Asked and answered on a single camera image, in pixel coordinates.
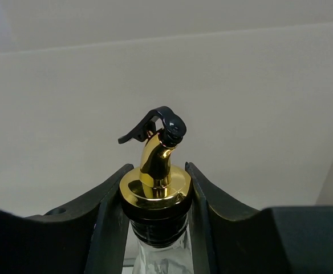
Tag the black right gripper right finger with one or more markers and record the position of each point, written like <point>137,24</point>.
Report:
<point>228,236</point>

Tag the glass oil bottle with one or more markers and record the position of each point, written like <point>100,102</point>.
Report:
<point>156,196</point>

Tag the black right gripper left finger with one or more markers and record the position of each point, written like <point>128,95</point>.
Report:
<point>85,235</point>

